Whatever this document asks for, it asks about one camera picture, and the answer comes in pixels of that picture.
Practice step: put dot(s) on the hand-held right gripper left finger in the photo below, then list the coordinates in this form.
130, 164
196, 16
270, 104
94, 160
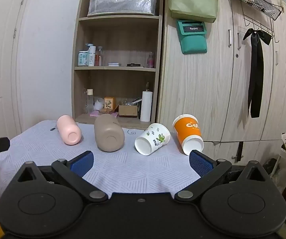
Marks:
83, 164

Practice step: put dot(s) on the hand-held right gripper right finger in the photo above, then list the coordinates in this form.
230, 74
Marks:
200, 164

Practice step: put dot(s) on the orange paper cup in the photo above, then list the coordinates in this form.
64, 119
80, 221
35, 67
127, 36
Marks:
185, 129

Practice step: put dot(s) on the pink cup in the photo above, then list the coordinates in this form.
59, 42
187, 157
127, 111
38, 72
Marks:
66, 129

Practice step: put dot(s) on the beige cup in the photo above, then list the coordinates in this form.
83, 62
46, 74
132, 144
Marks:
107, 132

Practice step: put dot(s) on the white frog print paper cup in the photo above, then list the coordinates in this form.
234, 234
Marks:
155, 136

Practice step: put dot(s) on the pale textured table cloth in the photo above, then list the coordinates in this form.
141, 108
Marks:
133, 169

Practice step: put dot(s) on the pink flat pack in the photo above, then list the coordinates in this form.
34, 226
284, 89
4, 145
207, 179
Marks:
94, 114

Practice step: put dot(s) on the crumpled white wrapper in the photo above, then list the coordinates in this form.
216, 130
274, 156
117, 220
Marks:
99, 105

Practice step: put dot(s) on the clear bottle with cork cap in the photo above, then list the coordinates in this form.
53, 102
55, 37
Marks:
90, 103

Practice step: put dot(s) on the yellow floral box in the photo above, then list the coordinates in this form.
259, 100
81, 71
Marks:
109, 103

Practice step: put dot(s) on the brown cardboard box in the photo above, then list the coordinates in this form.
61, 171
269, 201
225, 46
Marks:
128, 111

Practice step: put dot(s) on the white paper towel roll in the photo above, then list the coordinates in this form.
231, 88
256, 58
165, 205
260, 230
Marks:
146, 107

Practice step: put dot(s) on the light wood wardrobe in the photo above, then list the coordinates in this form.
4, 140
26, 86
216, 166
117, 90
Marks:
207, 84

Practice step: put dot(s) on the black ribbon bow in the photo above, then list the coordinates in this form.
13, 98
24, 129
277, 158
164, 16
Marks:
255, 79

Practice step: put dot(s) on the white flat case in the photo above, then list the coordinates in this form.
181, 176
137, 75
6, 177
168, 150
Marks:
114, 64

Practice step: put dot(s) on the teal and white jar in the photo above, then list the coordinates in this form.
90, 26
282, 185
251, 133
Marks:
83, 59

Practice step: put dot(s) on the clear bottle with reddish liquid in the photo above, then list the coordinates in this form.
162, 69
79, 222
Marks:
99, 58

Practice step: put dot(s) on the white pump bottle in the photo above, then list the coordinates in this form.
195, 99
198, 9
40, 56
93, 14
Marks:
91, 57

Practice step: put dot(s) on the black flat case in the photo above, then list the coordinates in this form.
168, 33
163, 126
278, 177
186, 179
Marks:
135, 65

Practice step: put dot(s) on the pink perfume bottle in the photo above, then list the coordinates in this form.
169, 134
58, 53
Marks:
151, 61

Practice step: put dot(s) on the teal fabric bag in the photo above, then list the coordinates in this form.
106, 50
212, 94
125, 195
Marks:
194, 44

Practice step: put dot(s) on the wooden open shelf unit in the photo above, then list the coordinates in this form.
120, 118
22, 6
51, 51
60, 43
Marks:
118, 19

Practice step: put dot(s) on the olive green fabric bag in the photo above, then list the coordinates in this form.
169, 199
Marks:
194, 5

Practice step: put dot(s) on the silver storage box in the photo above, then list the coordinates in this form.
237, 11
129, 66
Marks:
123, 1

